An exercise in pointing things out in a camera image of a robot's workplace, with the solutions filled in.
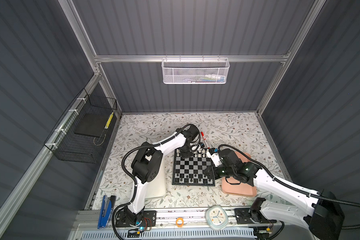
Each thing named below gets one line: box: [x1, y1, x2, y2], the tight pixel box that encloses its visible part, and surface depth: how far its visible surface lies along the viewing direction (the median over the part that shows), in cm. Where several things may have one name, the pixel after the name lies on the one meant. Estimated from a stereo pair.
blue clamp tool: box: [97, 195, 116, 229], surface depth 76 cm
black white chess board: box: [172, 149, 216, 187], surface depth 89 cm
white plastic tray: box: [145, 154, 167, 199], surface depth 85 cm
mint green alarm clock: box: [205, 205, 229, 231], surface depth 73 cm
